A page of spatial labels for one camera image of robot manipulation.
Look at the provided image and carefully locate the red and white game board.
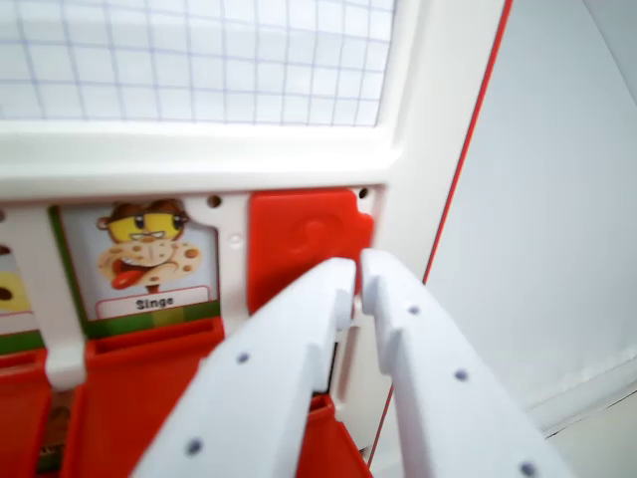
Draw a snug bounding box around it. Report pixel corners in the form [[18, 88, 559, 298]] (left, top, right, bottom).
[[0, 0, 517, 478]]

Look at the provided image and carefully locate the red flap of parrot card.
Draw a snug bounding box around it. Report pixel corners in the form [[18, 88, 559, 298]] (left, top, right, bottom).
[[245, 187, 376, 321]]

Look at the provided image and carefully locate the red flap of monkey card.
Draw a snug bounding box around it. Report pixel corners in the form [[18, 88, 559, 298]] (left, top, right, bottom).
[[58, 317, 236, 478]]

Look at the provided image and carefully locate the monkey picture card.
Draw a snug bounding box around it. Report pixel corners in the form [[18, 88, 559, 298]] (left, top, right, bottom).
[[48, 198, 223, 341]]

